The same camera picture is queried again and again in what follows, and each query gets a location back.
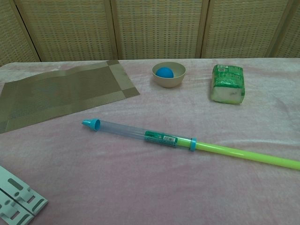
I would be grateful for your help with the long green water pump toy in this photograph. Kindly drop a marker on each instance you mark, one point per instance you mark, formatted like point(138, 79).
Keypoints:
point(164, 138)

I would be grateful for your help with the beige bowl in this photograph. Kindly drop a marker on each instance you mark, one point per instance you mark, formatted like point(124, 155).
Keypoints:
point(169, 79)

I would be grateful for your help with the blue ball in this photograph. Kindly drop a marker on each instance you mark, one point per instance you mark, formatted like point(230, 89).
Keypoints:
point(164, 72)

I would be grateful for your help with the pink fleece cloth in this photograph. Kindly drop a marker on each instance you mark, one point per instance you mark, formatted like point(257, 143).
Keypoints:
point(150, 164)

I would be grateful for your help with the green tissue pack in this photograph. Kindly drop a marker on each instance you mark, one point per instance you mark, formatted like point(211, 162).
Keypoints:
point(227, 82)

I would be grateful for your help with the woven folding screen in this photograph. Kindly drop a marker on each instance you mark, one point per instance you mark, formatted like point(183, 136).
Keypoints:
point(150, 28)

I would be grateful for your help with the brown woven placemat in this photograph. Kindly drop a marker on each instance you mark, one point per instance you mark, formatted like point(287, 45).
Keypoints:
point(61, 91)

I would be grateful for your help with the grey metal bracket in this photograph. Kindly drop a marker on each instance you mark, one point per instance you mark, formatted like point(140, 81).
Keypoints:
point(16, 201)

